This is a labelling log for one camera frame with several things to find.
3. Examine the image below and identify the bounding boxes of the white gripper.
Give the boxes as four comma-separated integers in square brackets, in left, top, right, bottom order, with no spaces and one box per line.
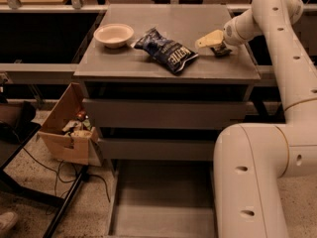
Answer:
[195,9,258,49]

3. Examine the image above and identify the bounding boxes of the black rxbar chocolate bar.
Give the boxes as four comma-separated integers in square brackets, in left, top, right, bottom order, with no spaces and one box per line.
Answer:
[211,44,231,58]

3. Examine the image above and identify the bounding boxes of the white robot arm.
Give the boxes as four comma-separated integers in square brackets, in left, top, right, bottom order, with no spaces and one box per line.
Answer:
[195,0,317,238]

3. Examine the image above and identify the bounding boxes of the grey drawer cabinet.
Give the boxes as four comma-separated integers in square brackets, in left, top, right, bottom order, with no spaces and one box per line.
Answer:
[72,3,262,177]

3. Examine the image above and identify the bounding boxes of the grey top drawer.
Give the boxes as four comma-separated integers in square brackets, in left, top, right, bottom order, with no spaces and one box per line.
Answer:
[83,98,247,130]

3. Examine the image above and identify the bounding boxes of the grey middle drawer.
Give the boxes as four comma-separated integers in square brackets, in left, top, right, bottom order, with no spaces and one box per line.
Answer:
[98,139,214,161]

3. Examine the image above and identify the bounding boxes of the grey open bottom drawer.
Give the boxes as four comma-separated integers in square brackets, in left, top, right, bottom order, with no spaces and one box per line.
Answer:
[105,160,219,238]

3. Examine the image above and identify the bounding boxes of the blue kettle chips bag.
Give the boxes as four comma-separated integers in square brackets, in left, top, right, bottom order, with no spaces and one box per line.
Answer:
[131,28,198,74]

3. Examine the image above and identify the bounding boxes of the white paper bowl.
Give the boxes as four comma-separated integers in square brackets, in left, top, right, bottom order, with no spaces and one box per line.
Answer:
[93,24,134,49]

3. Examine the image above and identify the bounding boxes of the trash items in box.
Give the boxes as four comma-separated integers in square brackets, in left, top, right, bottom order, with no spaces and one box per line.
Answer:
[62,110,92,138]

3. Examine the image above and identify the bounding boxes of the cardboard box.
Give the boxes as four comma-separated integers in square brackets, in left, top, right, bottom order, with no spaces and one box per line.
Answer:
[39,83,103,167]

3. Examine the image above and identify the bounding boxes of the dark bag on table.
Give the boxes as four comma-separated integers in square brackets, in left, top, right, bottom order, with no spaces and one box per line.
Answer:
[0,101,40,144]

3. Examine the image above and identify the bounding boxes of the white shoe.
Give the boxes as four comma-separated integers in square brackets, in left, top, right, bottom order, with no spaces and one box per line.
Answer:
[0,211,18,234]

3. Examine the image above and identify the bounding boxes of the black floor cable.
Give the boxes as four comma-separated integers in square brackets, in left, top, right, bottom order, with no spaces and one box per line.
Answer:
[21,147,111,216]

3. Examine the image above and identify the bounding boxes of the black table leg frame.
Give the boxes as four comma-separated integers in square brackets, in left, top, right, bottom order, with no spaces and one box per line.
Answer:
[0,122,88,238]

